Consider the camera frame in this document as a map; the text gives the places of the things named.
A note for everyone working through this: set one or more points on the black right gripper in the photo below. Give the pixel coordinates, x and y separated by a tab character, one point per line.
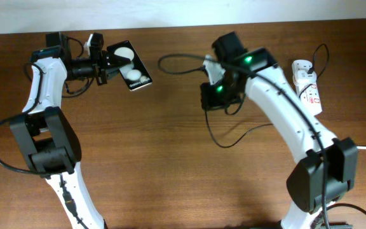
210	101

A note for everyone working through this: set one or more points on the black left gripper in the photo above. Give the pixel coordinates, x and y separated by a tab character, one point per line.
101	74

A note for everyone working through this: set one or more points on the black Galaxy smartphone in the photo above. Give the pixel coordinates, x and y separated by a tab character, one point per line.
134	74

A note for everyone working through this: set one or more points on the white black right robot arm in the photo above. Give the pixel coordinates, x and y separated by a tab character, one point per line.
325	165

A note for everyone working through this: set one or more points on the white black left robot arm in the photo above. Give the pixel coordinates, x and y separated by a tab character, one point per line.
47	142

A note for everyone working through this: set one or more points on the white USB charger plug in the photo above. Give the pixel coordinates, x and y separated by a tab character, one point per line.
302	77

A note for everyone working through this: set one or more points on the white power strip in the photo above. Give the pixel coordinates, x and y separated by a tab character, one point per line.
308	94

